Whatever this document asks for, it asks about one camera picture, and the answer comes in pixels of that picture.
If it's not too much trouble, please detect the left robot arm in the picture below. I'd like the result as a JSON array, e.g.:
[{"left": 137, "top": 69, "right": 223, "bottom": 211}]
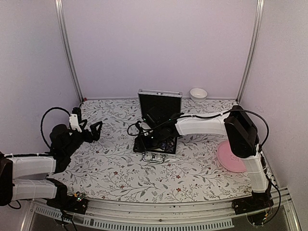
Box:
[{"left": 0, "top": 107, "right": 103, "bottom": 209}]

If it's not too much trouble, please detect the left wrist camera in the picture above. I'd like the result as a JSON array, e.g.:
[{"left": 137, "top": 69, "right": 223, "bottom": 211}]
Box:
[{"left": 69, "top": 114, "right": 82, "bottom": 133}]

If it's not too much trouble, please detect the floral table mat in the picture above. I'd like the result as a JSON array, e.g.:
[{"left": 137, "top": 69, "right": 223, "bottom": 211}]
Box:
[{"left": 53, "top": 99, "right": 251, "bottom": 203}]

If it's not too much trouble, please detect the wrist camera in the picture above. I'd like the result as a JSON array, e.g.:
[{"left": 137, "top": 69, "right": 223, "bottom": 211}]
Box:
[
  {"left": 142, "top": 107, "right": 159, "bottom": 127},
  {"left": 69, "top": 114, "right": 82, "bottom": 133}
]

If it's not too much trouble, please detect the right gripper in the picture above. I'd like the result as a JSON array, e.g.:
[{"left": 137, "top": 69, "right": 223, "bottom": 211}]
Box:
[{"left": 132, "top": 128, "right": 165, "bottom": 154}]

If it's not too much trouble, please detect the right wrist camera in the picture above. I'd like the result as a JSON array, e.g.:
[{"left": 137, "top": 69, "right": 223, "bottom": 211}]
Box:
[{"left": 142, "top": 107, "right": 159, "bottom": 127}]

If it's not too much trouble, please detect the white bowl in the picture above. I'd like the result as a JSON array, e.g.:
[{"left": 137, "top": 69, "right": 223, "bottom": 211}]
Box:
[{"left": 189, "top": 88, "right": 208, "bottom": 102}]

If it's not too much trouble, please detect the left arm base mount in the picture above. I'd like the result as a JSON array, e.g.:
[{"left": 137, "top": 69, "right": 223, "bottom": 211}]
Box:
[{"left": 46, "top": 192, "right": 89, "bottom": 215}]

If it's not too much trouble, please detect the pink plate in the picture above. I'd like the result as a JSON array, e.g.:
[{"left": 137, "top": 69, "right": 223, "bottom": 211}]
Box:
[{"left": 217, "top": 141, "right": 246, "bottom": 173}]

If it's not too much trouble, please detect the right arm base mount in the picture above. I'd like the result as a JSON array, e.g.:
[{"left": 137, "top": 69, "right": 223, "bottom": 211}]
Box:
[{"left": 231, "top": 192, "right": 274, "bottom": 215}]

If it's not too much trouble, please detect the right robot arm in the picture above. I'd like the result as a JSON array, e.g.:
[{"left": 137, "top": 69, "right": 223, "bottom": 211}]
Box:
[{"left": 139, "top": 105, "right": 272, "bottom": 210}]

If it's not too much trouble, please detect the aluminium poker case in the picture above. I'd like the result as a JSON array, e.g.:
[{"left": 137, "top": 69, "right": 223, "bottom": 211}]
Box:
[{"left": 133, "top": 89, "right": 182, "bottom": 164}]

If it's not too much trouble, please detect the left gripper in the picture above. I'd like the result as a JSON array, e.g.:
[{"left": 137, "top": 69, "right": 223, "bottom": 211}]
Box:
[{"left": 64, "top": 119, "right": 103, "bottom": 156}]

